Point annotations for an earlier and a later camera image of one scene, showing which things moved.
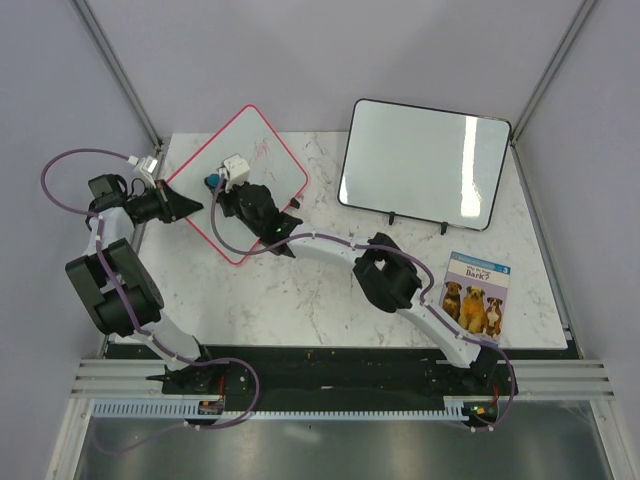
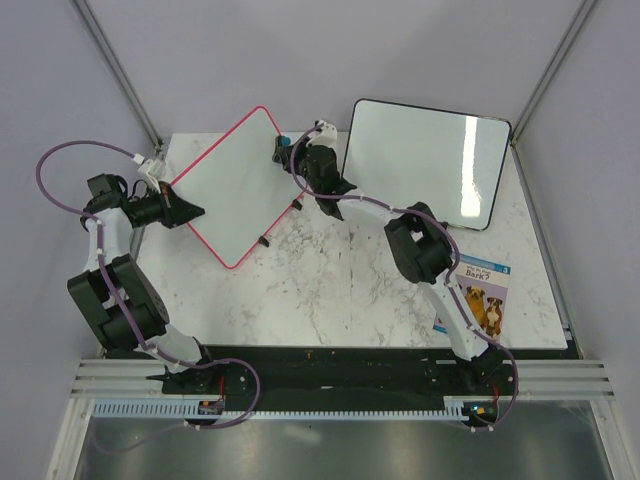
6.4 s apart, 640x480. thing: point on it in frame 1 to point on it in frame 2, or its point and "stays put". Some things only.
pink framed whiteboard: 268,164 stays put
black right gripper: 225,198 to 284,157
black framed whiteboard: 427,164 stays put
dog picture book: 475,295 stays put
